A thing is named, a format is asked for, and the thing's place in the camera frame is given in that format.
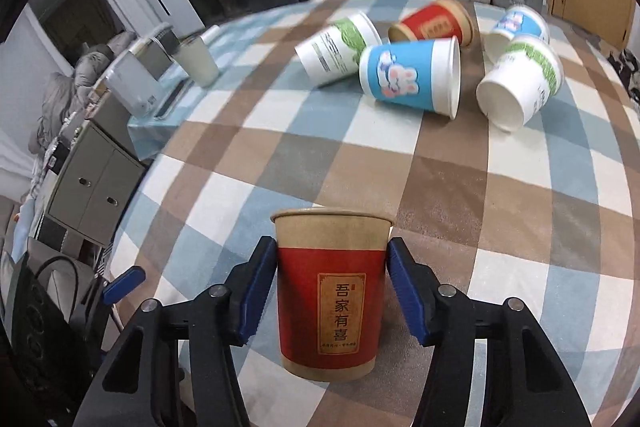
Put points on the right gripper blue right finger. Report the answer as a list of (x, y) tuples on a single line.
[(412, 292)]

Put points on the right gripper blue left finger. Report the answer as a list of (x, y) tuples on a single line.
[(257, 277)]

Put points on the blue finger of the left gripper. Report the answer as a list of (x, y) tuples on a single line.
[(122, 286)]

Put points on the red and kraft paper cup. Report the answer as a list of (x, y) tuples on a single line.
[(331, 283)]

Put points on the blue rabbit paper cup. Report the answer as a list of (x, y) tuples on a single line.
[(424, 74)]

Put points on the white green paper cup left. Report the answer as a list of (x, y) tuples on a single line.
[(333, 53)]

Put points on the white green paper cup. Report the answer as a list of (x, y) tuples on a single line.
[(526, 75), (333, 53)]

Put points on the white green paper cup right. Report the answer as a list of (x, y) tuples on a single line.
[(526, 75)]

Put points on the blue white paper cup rear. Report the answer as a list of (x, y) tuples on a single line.
[(519, 20)]

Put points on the grey low cabinet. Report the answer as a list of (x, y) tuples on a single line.
[(94, 187)]

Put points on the checked tablecloth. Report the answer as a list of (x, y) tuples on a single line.
[(549, 214)]

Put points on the white smartphone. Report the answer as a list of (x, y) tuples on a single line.
[(172, 99)]

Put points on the white kettle appliance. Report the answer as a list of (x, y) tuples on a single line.
[(133, 85)]

